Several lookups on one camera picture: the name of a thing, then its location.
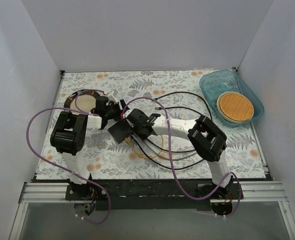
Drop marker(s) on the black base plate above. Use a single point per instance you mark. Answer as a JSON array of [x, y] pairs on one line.
[[103, 200]]

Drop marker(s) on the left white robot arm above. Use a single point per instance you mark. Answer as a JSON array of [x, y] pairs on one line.
[[69, 133]]

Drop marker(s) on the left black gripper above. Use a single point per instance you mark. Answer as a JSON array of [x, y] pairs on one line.
[[115, 109]]

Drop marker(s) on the round woven bamboo tray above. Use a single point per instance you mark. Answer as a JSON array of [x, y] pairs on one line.
[[234, 107]]

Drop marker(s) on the dark rimmed ceramic plate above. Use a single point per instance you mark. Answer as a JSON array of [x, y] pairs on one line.
[[86, 102]]

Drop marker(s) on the aluminium frame rail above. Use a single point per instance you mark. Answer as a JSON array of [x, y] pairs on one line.
[[252, 191]]

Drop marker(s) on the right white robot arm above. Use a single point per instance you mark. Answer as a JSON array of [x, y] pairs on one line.
[[207, 139]]

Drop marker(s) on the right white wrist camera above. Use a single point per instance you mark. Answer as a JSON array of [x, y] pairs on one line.
[[127, 117]]

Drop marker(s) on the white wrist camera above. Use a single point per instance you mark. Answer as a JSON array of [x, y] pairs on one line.
[[127, 117], [112, 96]]

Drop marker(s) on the floral table mat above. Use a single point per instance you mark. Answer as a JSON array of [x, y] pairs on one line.
[[180, 93]]

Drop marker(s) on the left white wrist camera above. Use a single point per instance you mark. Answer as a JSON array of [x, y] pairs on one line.
[[112, 96]]

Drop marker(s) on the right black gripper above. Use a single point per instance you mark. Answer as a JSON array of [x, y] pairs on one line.
[[131, 117]]

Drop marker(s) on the teal plastic basin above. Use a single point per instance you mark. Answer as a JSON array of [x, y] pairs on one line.
[[217, 84]]

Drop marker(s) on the black network switch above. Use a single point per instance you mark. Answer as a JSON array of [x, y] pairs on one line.
[[120, 131]]

